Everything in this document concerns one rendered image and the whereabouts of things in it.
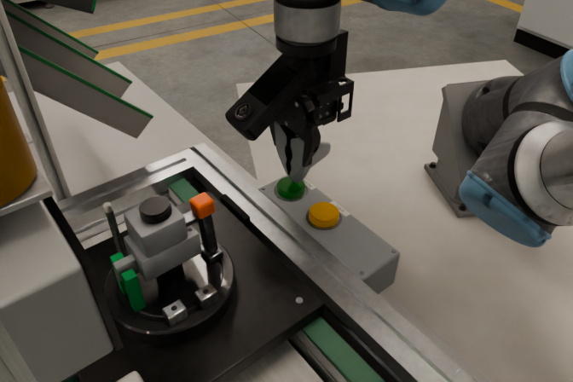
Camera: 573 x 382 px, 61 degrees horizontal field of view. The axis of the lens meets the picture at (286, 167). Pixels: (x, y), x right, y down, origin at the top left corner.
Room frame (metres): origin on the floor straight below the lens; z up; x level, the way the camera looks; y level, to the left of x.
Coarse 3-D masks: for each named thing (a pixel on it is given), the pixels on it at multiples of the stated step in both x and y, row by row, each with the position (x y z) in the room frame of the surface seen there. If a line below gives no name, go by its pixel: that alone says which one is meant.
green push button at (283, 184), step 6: (282, 180) 0.53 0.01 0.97; (288, 180) 0.53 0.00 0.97; (282, 186) 0.52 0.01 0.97; (288, 186) 0.52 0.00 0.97; (294, 186) 0.52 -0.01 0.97; (300, 186) 0.52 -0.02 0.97; (282, 192) 0.51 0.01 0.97; (288, 192) 0.51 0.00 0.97; (294, 192) 0.51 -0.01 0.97; (300, 192) 0.51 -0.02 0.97; (288, 198) 0.50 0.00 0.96; (294, 198) 0.50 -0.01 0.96
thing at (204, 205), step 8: (192, 200) 0.37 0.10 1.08; (200, 200) 0.37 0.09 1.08; (208, 200) 0.37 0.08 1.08; (192, 208) 0.37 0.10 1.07; (200, 208) 0.36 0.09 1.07; (208, 208) 0.37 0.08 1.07; (184, 216) 0.36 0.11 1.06; (192, 216) 0.36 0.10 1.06; (200, 216) 0.36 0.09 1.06; (208, 216) 0.37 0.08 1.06; (200, 224) 0.37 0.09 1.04; (208, 224) 0.37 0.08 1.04; (200, 232) 0.38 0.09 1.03; (208, 232) 0.37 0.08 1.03; (208, 240) 0.37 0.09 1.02; (216, 240) 0.37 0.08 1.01; (208, 248) 0.37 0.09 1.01; (216, 248) 0.37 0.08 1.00
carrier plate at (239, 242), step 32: (192, 224) 0.44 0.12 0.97; (224, 224) 0.44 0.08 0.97; (96, 256) 0.39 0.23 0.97; (256, 256) 0.39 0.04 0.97; (256, 288) 0.34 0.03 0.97; (288, 288) 0.34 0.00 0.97; (224, 320) 0.30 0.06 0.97; (256, 320) 0.30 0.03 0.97; (288, 320) 0.30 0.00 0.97; (128, 352) 0.27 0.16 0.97; (160, 352) 0.27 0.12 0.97; (192, 352) 0.27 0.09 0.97; (224, 352) 0.27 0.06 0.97; (256, 352) 0.27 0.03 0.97
